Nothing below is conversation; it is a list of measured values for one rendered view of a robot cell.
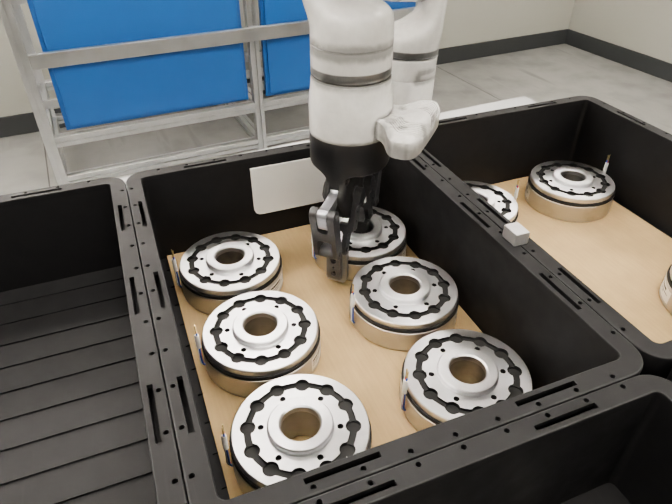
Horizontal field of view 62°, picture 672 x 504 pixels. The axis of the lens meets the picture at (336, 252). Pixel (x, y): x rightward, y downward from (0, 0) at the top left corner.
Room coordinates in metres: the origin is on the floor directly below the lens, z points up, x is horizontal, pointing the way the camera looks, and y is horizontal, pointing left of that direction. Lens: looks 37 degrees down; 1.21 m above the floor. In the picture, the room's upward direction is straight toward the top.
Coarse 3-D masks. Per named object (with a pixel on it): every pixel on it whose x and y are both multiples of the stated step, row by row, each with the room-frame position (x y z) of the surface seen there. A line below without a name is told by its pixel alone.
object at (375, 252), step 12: (384, 216) 0.53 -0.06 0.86; (396, 216) 0.53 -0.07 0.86; (384, 228) 0.51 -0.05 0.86; (396, 228) 0.51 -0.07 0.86; (372, 240) 0.48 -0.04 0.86; (384, 240) 0.48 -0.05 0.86; (396, 240) 0.48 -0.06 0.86; (360, 252) 0.46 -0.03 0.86; (372, 252) 0.46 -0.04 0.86; (384, 252) 0.46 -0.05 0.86
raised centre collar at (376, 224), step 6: (372, 216) 0.52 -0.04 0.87; (372, 222) 0.51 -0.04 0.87; (378, 222) 0.51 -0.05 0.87; (378, 228) 0.50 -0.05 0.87; (342, 234) 0.49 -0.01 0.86; (354, 234) 0.49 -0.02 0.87; (360, 234) 0.49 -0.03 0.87; (366, 234) 0.49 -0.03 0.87; (372, 234) 0.49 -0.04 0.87; (378, 234) 0.49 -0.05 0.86; (354, 240) 0.48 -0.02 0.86; (360, 240) 0.48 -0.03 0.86; (366, 240) 0.48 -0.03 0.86
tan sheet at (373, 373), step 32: (288, 256) 0.50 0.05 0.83; (416, 256) 0.50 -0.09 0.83; (288, 288) 0.44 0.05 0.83; (320, 288) 0.44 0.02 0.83; (192, 320) 0.39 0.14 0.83; (320, 320) 0.39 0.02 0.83; (192, 352) 0.35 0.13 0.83; (352, 352) 0.35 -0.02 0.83; (384, 352) 0.35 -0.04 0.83; (352, 384) 0.31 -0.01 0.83; (384, 384) 0.31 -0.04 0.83; (224, 416) 0.28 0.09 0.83; (384, 416) 0.28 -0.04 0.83
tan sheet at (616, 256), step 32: (512, 192) 0.64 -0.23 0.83; (544, 224) 0.56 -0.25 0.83; (576, 224) 0.56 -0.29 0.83; (608, 224) 0.56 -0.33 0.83; (640, 224) 0.56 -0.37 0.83; (576, 256) 0.50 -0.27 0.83; (608, 256) 0.50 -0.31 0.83; (640, 256) 0.50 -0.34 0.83; (608, 288) 0.44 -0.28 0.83; (640, 288) 0.44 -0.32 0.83; (640, 320) 0.39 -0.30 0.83
